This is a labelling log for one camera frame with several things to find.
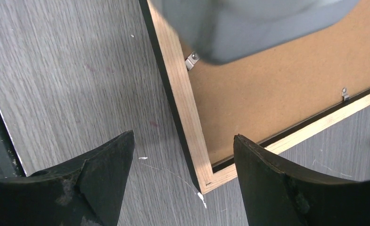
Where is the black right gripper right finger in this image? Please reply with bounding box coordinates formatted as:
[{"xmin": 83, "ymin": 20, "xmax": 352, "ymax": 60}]
[{"xmin": 233, "ymin": 135, "xmax": 370, "ymax": 226}]

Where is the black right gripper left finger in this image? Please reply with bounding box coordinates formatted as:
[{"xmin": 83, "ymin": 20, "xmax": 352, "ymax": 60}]
[{"xmin": 0, "ymin": 130, "xmax": 135, "ymax": 226}]

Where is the light wooden picture frame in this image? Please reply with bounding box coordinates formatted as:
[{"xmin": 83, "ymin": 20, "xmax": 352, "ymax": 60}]
[{"xmin": 140, "ymin": 0, "xmax": 370, "ymax": 194}]

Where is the brown cardboard backing board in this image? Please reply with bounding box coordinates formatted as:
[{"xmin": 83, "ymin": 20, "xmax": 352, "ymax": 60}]
[{"xmin": 189, "ymin": 0, "xmax": 370, "ymax": 165}]

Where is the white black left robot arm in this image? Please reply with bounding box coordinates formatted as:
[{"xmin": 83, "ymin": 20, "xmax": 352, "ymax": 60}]
[{"xmin": 151, "ymin": 0, "xmax": 357, "ymax": 65}]

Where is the small metal turn clip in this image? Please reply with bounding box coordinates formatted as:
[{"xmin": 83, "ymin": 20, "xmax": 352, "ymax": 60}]
[{"xmin": 185, "ymin": 52, "xmax": 200, "ymax": 71}]

